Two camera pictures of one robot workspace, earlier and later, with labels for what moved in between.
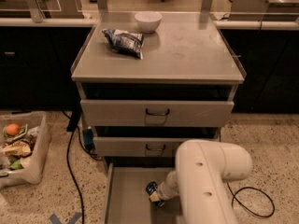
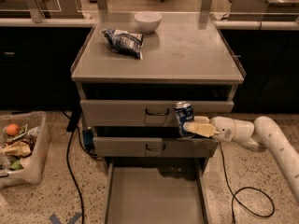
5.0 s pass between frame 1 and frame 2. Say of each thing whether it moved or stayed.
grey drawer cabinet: stayed
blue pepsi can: moved
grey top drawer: stayed
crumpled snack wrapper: stayed
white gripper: moved
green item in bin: stayed
